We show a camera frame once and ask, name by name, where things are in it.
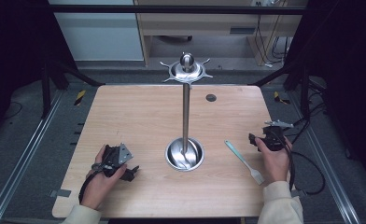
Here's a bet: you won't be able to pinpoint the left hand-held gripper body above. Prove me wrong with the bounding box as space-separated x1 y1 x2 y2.
102 143 134 179

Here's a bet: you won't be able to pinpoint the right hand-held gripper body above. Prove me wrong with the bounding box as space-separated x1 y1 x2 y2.
262 119 295 153

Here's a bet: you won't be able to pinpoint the person's right hand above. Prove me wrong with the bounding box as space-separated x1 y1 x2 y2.
254 137 293 188

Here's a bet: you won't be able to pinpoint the person's left hand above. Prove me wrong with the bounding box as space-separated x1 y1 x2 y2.
80 145 128 211

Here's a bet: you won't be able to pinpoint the yellow black striped tape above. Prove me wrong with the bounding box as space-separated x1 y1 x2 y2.
74 89 88 107
273 91 291 105

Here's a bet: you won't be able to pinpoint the steel utensil hanging stand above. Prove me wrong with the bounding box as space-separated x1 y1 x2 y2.
159 51 214 173

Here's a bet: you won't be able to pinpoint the black curtain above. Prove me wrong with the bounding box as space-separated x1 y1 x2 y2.
0 0 77 143
283 0 366 190

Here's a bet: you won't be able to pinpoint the white cabinet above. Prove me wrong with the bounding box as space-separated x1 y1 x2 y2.
48 0 145 62

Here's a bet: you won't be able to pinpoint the light wooden desk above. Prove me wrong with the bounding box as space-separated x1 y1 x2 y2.
134 0 308 67

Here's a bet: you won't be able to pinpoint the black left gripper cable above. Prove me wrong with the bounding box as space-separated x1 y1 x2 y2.
77 161 114 205

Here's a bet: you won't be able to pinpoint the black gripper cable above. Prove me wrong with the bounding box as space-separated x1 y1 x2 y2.
77 161 114 205
271 130 327 196

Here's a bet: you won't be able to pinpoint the black floor cables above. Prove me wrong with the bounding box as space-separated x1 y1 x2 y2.
292 82 329 139

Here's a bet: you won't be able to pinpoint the black metal frame leg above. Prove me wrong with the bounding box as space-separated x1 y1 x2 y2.
40 58 106 119
248 58 314 119

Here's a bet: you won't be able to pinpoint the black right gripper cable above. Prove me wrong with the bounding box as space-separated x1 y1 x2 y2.
271 130 327 196

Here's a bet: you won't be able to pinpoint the aluminium floor rail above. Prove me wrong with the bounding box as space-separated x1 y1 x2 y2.
288 92 363 224
0 90 64 224

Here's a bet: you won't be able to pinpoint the black hanging desk cables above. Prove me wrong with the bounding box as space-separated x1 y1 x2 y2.
253 13 293 68

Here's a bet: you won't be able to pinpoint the black horizontal frame bar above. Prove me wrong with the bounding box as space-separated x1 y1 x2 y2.
46 4 310 16

